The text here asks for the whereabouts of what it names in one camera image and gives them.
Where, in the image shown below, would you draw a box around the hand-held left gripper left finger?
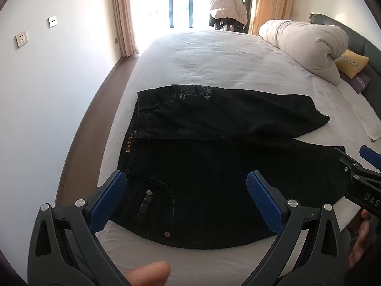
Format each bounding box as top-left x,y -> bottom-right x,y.
27,169 -> 131,286

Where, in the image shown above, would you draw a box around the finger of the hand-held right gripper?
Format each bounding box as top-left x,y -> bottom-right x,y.
333,147 -> 381,185
359,145 -> 381,169

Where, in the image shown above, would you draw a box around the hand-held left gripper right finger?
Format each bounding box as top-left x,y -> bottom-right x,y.
241,170 -> 352,286

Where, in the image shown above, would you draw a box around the black pants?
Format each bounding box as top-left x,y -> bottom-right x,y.
117,84 -> 347,249

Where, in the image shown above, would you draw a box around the person's right hand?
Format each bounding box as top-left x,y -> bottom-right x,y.
348,209 -> 373,271

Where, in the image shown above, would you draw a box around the person's left hand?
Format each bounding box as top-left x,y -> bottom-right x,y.
124,260 -> 171,286

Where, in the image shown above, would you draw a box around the white flat pillow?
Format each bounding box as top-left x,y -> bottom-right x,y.
310,74 -> 381,142

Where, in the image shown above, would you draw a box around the purple pillow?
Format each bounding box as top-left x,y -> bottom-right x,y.
339,71 -> 372,93

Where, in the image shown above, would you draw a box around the yellow pillow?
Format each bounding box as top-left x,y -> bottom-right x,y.
333,49 -> 370,79

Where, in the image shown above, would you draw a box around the dark grey padded headboard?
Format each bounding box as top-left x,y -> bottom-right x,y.
310,12 -> 381,117

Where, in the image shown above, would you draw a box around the rolled beige duvet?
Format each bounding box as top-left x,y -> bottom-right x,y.
258,19 -> 349,86

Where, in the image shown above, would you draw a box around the bed with white sheet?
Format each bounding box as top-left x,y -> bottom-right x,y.
95,30 -> 381,286

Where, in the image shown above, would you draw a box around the beige curtain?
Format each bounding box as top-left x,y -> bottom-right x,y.
248,0 -> 294,36
110,0 -> 139,58

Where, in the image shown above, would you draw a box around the black chair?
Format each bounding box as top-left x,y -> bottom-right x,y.
208,13 -> 247,33

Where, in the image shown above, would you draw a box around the white puffer jacket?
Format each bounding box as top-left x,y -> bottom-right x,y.
208,0 -> 248,26

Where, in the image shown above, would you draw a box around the glass balcony door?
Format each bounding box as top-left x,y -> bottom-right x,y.
131,0 -> 253,31

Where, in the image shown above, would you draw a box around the white wall socket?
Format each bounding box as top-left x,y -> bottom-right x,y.
16,31 -> 29,48

